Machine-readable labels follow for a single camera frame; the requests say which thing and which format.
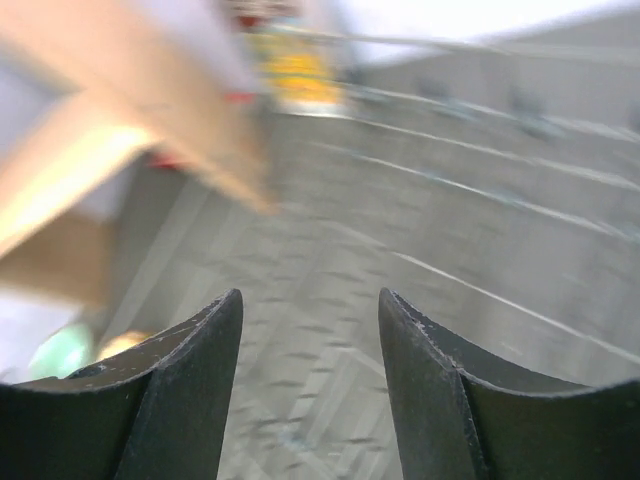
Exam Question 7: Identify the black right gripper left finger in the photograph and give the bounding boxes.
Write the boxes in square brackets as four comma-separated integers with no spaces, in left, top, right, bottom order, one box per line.
[59,287,245,480]

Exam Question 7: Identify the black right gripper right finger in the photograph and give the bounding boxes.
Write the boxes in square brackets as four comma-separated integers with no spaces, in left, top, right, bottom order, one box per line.
[378,287,591,480]

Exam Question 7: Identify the wooden two-tier shelf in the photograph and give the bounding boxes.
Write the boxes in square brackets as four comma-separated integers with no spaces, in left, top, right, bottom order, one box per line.
[1,1,275,306]

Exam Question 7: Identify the pale green ceramic bowl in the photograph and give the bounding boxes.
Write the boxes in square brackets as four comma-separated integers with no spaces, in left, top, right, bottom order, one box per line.
[28,323,95,380]

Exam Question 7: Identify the beige bird-pattern bowl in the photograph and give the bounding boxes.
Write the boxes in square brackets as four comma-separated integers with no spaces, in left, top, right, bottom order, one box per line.
[96,331,150,361]

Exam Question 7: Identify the small red object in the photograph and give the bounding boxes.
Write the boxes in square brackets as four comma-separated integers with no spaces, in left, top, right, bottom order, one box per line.
[144,14,261,171]

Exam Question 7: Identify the colourful paperback book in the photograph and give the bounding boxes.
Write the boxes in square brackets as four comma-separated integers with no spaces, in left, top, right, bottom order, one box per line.
[245,28,347,118]

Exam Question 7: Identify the grey wire dish rack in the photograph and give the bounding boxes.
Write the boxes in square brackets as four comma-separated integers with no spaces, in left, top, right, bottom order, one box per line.
[188,45,639,479]

